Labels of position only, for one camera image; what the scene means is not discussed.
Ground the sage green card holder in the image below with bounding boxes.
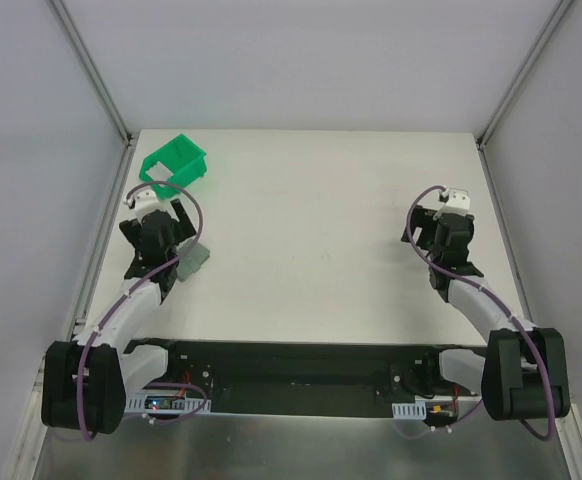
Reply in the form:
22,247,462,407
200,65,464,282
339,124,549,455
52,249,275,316
177,243,210,282

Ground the green plastic bin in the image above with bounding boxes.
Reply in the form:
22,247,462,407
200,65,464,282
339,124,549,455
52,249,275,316
139,134,207,188

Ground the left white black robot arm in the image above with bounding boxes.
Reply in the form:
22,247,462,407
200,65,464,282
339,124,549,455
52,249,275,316
41,190,203,440

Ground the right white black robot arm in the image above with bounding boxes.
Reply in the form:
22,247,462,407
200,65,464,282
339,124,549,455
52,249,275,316
401,204,571,421

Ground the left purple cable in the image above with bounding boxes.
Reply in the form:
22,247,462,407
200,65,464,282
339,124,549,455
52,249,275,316
73,180,208,443

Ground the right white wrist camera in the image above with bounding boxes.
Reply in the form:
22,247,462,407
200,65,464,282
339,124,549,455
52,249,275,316
438,188,471,216

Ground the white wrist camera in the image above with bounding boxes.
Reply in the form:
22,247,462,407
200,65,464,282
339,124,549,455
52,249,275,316
438,188,471,216
123,189,165,222

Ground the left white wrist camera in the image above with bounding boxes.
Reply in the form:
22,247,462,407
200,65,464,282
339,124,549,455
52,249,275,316
123,189,165,222

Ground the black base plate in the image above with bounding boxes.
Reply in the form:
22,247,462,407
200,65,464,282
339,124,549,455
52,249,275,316
125,338,477,418

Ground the left white cable duct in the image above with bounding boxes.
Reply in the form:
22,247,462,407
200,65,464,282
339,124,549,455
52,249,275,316
124,394,211,416

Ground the white cable duct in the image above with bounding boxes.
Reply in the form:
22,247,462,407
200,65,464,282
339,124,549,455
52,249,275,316
124,394,211,416
391,401,427,421

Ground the right white cable duct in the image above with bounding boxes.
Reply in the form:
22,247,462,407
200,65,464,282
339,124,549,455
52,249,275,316
391,401,427,421

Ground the left aluminium frame post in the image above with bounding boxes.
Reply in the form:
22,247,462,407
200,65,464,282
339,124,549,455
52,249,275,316
46,0,137,147

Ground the aluminium frame post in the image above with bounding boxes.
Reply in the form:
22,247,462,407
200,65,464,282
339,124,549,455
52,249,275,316
46,0,137,147
475,0,577,151

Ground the right aluminium frame post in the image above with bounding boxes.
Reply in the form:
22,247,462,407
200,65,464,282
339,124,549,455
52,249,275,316
475,0,577,151

